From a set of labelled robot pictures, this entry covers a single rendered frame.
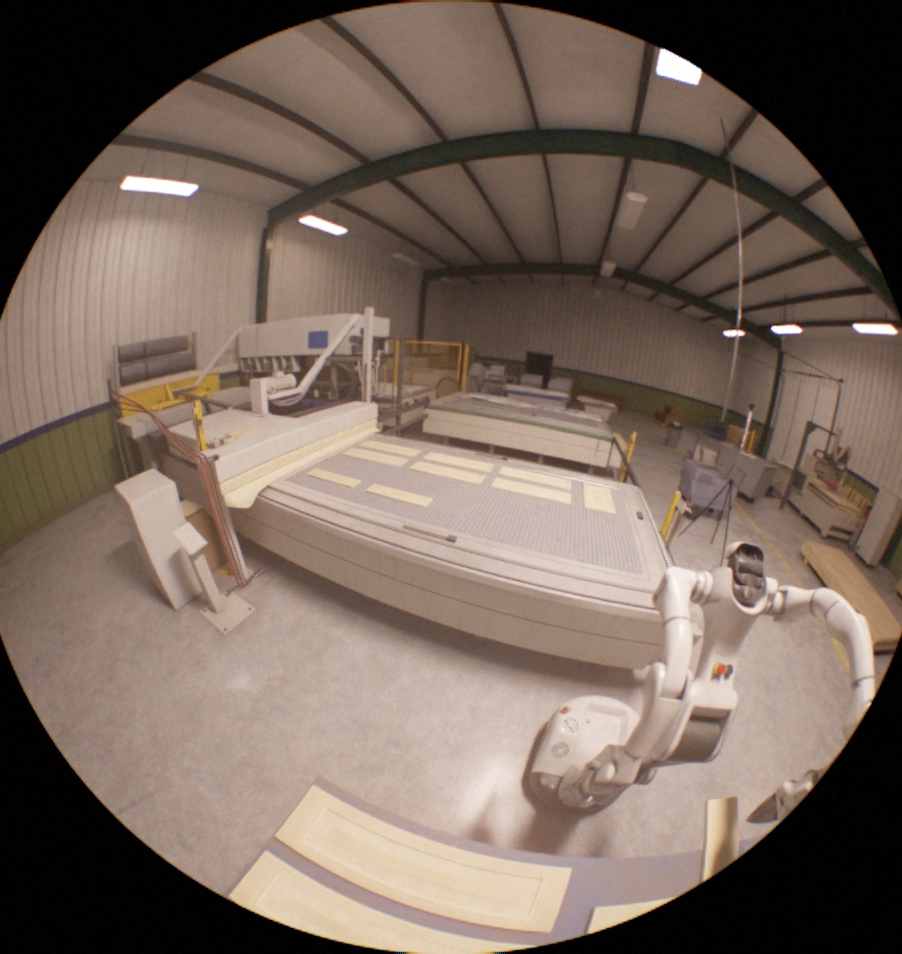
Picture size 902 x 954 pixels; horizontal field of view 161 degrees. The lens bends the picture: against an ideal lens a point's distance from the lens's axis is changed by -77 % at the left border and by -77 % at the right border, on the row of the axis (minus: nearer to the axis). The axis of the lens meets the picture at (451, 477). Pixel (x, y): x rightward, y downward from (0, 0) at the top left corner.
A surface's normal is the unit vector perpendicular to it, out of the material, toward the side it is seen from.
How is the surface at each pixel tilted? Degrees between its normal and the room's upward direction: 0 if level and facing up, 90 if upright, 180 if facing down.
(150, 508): 90
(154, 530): 90
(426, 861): 11
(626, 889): 0
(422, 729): 0
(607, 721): 0
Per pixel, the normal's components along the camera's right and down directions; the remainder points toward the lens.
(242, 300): 0.93, 0.21
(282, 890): -0.11, -0.93
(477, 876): 0.15, -0.96
